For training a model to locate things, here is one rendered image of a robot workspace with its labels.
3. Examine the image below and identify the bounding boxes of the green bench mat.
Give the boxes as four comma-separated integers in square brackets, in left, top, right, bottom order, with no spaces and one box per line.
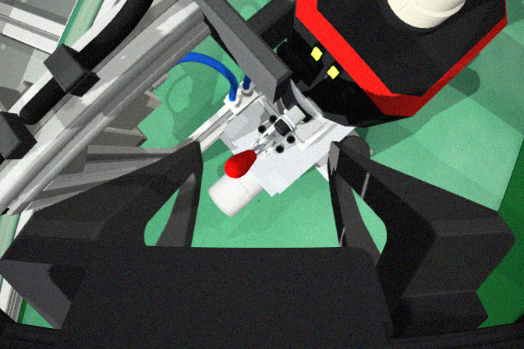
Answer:
[137,0,524,248]

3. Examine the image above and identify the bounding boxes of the grey cylinder with dark top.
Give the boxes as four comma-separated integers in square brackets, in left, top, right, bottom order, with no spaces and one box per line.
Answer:
[267,80,326,142]

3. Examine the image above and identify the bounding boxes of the black cable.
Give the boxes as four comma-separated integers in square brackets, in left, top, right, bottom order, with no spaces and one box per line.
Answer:
[19,0,153,125]

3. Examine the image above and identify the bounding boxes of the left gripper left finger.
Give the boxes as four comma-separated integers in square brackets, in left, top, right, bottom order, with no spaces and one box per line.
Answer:
[16,141,204,247]

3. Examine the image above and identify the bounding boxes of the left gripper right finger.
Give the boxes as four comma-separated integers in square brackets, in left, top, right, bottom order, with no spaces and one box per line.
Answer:
[327,141,515,316]

